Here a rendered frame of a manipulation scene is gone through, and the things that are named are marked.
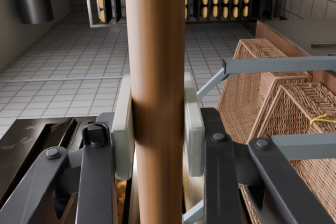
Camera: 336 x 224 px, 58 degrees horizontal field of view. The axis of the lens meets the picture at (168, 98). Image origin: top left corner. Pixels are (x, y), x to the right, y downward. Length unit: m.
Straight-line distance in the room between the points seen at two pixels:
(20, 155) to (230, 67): 1.20
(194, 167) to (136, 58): 0.06
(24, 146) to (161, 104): 1.71
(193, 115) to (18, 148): 1.72
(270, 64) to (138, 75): 0.98
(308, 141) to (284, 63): 0.49
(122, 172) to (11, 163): 1.61
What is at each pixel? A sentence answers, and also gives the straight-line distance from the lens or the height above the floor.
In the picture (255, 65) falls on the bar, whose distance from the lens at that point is 1.11.
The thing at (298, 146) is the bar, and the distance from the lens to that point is 0.69.
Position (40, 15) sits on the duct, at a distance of 3.29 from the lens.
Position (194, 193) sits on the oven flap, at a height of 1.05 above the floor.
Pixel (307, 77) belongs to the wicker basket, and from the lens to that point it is 1.31.
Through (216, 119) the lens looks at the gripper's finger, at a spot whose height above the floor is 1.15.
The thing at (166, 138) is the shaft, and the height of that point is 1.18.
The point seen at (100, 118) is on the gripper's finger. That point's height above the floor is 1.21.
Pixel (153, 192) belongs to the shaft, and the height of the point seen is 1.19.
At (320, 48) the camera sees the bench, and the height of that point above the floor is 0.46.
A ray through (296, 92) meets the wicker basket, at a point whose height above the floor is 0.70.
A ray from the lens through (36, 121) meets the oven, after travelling 2.07.
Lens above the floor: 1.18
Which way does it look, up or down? 1 degrees down
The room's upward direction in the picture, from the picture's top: 92 degrees counter-clockwise
